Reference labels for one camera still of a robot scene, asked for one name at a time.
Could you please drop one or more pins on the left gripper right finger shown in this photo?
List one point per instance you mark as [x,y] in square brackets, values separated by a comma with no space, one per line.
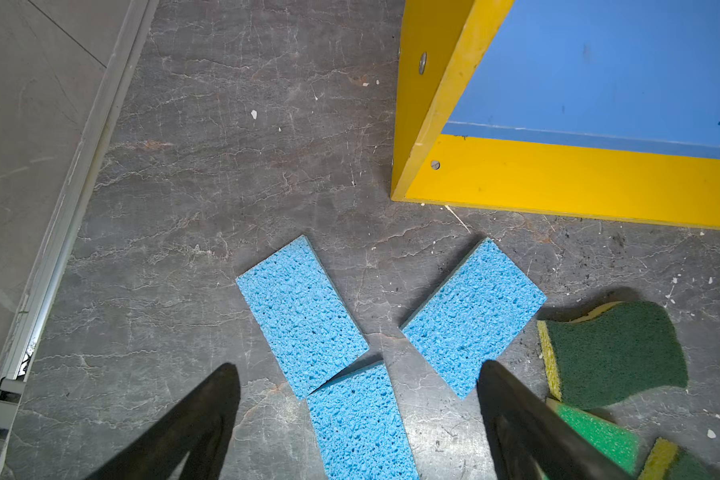
[527,439]

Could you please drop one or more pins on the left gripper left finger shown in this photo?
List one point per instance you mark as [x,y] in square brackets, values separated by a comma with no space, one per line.
[193,436]

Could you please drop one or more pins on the bright green sponge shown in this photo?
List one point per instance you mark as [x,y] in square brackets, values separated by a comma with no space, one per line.
[616,443]

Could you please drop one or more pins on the dark green scourer sponge upper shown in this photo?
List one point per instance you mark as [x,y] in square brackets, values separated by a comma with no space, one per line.
[617,350]

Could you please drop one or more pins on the dark green scourer sponge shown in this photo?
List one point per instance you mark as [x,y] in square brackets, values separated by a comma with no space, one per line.
[617,350]
[668,461]

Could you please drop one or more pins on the dark green scourer sponge lower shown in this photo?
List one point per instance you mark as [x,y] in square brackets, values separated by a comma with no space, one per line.
[668,461]

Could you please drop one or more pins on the blue sponge middle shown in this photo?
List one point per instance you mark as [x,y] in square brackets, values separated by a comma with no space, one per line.
[473,316]

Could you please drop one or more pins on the blue sponge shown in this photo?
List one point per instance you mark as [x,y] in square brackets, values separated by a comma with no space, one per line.
[359,429]
[473,316]
[301,315]

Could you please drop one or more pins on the blue sponge lower left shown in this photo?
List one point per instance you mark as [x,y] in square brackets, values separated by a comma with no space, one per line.
[359,429]

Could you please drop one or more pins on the blue sponge far left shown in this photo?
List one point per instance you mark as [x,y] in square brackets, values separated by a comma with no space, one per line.
[301,315]

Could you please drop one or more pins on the yellow shelf unit frame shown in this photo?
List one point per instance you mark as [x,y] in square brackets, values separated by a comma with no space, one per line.
[441,46]

